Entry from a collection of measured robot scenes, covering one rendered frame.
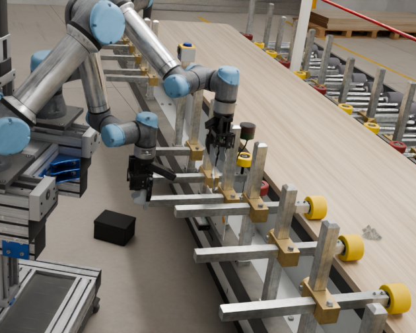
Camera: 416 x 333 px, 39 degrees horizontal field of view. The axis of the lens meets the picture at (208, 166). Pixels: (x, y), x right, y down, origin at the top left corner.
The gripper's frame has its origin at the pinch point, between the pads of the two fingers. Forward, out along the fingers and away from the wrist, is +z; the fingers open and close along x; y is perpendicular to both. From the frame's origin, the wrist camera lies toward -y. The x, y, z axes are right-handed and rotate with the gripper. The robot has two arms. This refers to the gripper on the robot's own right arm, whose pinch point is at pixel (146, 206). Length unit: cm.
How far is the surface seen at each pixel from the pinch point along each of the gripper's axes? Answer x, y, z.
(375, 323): 98, -31, -25
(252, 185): 22.7, -30.0, -19.2
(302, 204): 26, -48, -13
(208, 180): -20.1, -29.1, 0.4
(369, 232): 39, -67, -9
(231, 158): -2.3, -30.8, -17.6
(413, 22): -689, -589, 56
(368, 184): 2, -89, -7
